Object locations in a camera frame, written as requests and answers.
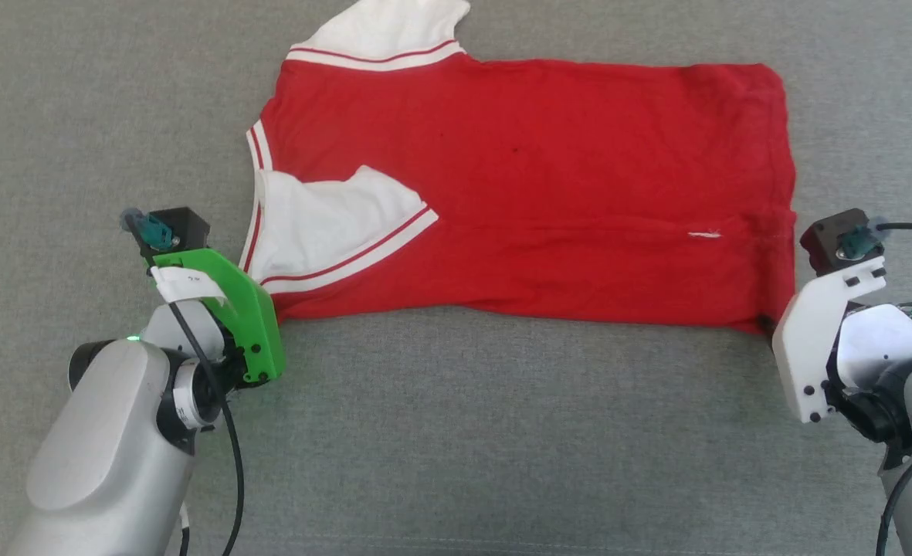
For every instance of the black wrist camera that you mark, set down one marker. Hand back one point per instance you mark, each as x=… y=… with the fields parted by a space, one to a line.
x=834 y=235
x=181 y=225

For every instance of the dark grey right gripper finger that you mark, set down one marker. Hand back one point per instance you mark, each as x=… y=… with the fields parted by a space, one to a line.
x=766 y=323

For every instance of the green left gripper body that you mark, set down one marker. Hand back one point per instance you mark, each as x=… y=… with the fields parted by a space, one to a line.
x=259 y=332

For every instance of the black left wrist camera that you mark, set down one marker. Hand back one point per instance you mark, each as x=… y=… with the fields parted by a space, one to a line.
x=181 y=225

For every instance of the red and white shirt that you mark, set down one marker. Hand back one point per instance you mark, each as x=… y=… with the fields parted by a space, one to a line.
x=540 y=193

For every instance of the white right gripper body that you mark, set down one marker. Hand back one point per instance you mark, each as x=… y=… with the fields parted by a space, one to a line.
x=807 y=347

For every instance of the white label tape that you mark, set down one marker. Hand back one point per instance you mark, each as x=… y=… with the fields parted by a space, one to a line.
x=185 y=284

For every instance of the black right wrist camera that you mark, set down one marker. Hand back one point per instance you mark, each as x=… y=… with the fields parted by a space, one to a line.
x=834 y=235

